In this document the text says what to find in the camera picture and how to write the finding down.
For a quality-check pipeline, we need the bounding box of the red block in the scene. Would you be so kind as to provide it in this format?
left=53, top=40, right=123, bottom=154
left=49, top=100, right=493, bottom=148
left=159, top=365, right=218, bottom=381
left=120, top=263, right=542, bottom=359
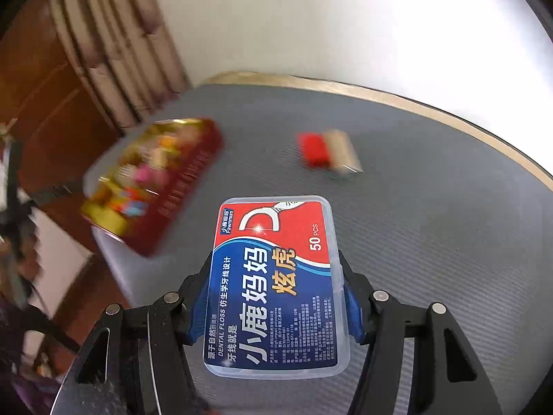
left=296, top=132, right=332, bottom=168

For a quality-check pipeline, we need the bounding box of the black cable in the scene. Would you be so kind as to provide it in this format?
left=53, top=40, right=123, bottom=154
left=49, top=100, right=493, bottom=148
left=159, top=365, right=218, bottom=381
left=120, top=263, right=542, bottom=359
left=24, top=300, right=83, bottom=353

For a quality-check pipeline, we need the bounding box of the brown wooden door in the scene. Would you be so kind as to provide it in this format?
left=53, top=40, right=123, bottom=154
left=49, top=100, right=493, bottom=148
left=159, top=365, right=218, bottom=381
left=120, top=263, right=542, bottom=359
left=0, top=0, right=130, bottom=398

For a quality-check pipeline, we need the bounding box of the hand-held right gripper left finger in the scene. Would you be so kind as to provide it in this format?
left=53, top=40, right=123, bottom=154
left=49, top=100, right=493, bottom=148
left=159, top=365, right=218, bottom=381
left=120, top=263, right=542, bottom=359
left=49, top=251, right=217, bottom=415

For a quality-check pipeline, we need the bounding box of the beige rectangular box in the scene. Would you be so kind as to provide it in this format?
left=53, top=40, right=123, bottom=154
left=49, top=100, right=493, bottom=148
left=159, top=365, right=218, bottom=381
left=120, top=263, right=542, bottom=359
left=324, top=129, right=364, bottom=176

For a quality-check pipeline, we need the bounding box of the pink eraser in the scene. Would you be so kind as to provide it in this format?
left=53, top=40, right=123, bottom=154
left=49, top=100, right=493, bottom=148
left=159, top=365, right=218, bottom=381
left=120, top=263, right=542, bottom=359
left=133, top=165, right=157, bottom=187

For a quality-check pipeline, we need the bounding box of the red gift box gold lining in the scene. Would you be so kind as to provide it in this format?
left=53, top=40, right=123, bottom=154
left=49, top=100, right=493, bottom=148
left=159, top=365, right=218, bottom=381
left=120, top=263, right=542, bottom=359
left=81, top=117, right=225, bottom=259

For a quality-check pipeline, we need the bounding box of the beige door frame moulding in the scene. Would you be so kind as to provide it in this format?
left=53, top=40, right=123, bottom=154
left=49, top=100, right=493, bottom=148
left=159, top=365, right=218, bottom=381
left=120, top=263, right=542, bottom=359
left=45, top=0, right=193, bottom=132

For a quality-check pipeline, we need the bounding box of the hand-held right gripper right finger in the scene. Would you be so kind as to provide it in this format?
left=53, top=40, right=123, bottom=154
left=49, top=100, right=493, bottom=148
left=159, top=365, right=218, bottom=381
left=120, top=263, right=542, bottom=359
left=339, top=250, right=504, bottom=415

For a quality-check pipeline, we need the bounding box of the dental floss box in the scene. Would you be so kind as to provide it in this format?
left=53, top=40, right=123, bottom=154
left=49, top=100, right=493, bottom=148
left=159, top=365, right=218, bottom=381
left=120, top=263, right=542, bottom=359
left=202, top=195, right=352, bottom=380

